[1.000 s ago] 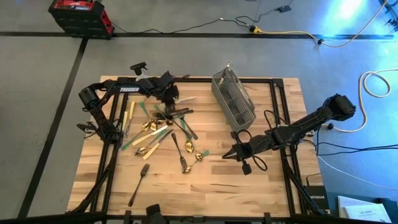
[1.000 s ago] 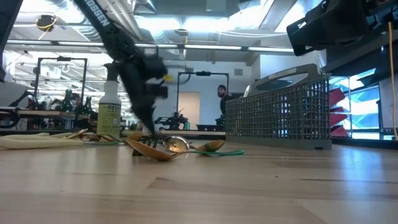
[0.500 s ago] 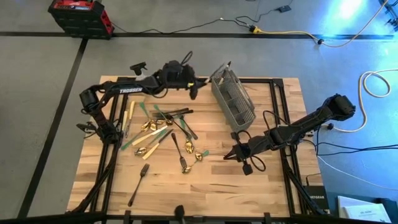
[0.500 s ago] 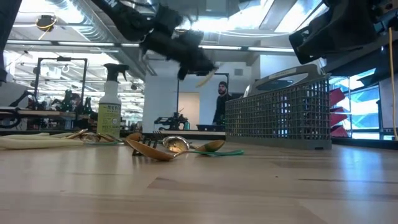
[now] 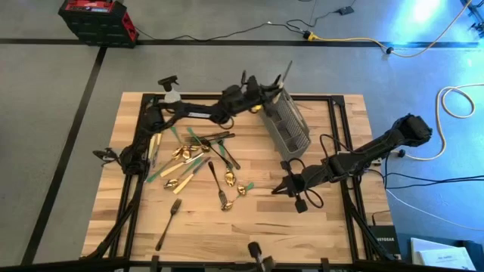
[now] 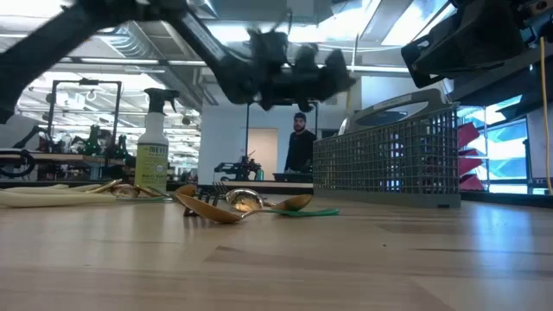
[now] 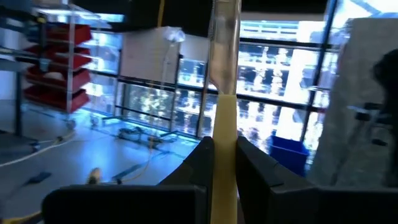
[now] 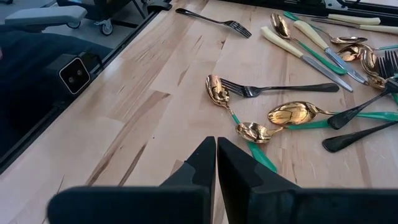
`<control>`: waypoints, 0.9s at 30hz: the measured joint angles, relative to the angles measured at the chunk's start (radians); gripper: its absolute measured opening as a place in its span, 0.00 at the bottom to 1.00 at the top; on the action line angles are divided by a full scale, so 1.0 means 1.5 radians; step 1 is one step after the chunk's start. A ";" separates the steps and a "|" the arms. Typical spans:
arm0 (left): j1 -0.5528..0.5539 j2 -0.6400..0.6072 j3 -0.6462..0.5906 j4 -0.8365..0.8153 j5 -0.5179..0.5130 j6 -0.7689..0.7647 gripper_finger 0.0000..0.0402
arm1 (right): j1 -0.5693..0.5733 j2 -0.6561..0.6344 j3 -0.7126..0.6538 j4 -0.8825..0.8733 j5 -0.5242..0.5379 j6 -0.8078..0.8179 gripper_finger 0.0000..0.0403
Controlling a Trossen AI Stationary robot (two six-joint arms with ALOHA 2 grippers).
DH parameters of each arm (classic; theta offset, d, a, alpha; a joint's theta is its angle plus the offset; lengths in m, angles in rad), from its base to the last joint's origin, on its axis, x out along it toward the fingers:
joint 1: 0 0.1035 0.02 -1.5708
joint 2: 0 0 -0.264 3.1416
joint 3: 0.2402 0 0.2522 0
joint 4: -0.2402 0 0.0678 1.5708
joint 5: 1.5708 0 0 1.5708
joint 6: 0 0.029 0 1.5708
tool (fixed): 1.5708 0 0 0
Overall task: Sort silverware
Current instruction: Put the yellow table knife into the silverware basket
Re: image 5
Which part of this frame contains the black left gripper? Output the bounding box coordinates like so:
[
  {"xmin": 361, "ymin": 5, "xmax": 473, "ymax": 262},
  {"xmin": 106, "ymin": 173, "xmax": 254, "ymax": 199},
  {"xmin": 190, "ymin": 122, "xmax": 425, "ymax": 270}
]
[{"xmin": 240, "ymin": 70, "xmax": 284, "ymax": 111}]

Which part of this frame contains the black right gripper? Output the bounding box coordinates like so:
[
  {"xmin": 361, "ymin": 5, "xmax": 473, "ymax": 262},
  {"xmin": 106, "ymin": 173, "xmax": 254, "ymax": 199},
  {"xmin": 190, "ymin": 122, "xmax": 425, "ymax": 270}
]
[{"xmin": 271, "ymin": 159, "xmax": 333, "ymax": 215}]

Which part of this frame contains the black spoon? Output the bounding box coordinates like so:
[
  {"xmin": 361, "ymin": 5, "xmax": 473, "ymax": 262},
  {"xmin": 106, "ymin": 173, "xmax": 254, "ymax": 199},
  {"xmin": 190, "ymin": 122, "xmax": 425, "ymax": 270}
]
[{"xmin": 202, "ymin": 140, "xmax": 242, "ymax": 170}]

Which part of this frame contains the grey mesh cutlery caddy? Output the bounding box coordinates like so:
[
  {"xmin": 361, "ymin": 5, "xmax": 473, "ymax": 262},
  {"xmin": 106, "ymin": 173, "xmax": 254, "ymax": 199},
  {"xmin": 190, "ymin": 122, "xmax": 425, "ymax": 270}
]
[{"xmin": 259, "ymin": 85, "xmax": 312, "ymax": 162}]

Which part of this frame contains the black cylindrical object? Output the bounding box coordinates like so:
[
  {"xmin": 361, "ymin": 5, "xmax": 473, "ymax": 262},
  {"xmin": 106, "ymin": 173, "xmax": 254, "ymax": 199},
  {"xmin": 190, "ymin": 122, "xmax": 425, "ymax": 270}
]
[{"xmin": 247, "ymin": 241, "xmax": 275, "ymax": 272}]

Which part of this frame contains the clear spray bottle black trigger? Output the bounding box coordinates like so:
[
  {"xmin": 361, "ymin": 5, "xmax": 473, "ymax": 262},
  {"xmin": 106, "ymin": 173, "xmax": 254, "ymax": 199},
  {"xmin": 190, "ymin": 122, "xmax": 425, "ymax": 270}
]
[{"xmin": 157, "ymin": 74, "xmax": 182, "ymax": 105}]

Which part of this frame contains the white cardboard box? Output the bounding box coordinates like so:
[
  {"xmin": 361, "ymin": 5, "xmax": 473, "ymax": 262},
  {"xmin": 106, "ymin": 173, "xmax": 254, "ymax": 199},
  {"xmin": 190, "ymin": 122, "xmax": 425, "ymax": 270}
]
[{"xmin": 410, "ymin": 237, "xmax": 477, "ymax": 271}]

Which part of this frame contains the red and black tool case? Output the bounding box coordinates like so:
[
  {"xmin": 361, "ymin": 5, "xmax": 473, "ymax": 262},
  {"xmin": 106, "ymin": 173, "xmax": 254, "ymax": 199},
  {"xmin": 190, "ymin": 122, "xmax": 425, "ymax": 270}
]
[{"xmin": 58, "ymin": 0, "xmax": 140, "ymax": 49}]

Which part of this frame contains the black stand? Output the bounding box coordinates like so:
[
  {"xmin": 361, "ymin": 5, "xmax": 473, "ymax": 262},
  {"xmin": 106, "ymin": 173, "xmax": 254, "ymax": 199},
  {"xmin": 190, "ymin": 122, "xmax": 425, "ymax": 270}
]
[{"xmin": 459, "ymin": 0, "xmax": 484, "ymax": 39}]

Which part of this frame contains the black aluminium table frame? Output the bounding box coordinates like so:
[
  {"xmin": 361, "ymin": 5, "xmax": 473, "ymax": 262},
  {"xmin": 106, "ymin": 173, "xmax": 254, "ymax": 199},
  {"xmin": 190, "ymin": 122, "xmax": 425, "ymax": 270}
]
[{"xmin": 81, "ymin": 92, "xmax": 402, "ymax": 272}]

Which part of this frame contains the black floor cable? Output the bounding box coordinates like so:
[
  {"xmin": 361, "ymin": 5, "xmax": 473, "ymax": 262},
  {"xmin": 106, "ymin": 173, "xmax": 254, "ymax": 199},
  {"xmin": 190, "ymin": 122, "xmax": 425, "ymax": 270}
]
[{"xmin": 135, "ymin": 0, "xmax": 358, "ymax": 42}]

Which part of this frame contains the yellow extension cable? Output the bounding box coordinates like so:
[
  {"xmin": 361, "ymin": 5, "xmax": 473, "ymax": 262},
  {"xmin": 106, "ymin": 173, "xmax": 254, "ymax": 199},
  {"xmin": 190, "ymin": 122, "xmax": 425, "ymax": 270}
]
[{"xmin": 306, "ymin": 0, "xmax": 476, "ymax": 59}]

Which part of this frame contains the black network switch box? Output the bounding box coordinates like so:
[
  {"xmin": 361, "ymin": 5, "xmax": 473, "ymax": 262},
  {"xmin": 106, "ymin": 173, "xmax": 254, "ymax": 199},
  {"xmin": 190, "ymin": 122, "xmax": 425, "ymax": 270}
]
[{"xmin": 368, "ymin": 225, "xmax": 402, "ymax": 261}]

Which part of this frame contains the thin white floor cable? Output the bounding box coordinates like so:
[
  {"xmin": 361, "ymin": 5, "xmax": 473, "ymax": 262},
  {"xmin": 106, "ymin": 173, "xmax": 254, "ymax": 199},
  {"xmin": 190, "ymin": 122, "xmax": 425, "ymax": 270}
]
[{"xmin": 385, "ymin": 188, "xmax": 484, "ymax": 232}]

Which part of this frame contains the black cable bundle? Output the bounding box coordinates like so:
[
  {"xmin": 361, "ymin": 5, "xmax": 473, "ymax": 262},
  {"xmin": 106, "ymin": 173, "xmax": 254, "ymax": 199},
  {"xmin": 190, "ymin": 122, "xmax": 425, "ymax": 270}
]
[{"xmin": 381, "ymin": 172, "xmax": 484, "ymax": 190}]

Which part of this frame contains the white coiled cable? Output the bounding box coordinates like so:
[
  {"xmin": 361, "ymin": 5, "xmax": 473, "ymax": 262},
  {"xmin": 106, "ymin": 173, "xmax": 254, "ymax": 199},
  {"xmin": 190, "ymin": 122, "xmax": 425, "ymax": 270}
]
[{"xmin": 405, "ymin": 82, "xmax": 484, "ymax": 162}]

